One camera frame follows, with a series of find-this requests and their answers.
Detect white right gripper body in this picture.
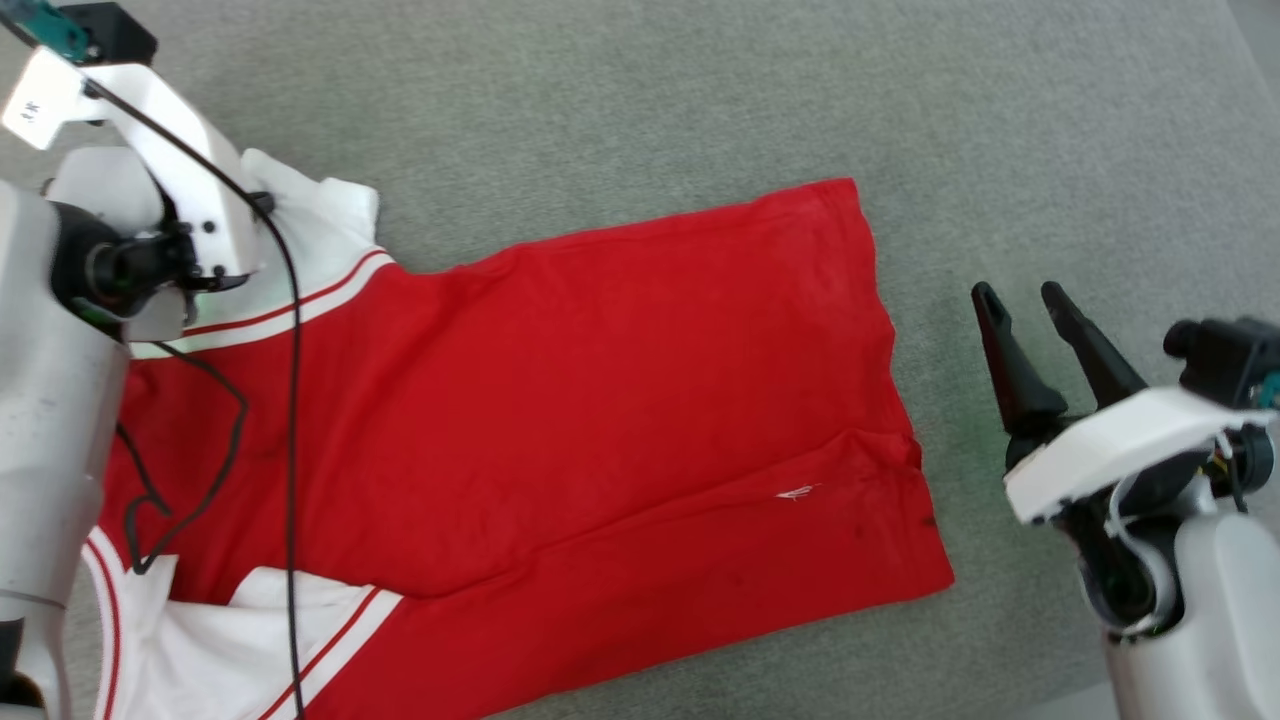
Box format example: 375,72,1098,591
1003,386,1278,546

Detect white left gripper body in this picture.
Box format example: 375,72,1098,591
85,62,269,291

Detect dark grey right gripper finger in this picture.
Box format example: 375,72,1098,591
1040,281,1149,409
970,281,1069,443

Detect red and white t-shirt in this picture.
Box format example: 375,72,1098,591
80,148,956,720

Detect white paper label tag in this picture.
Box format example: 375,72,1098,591
2,52,96,151

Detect thin black cable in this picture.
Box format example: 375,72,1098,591
0,15,306,720
115,340,251,578

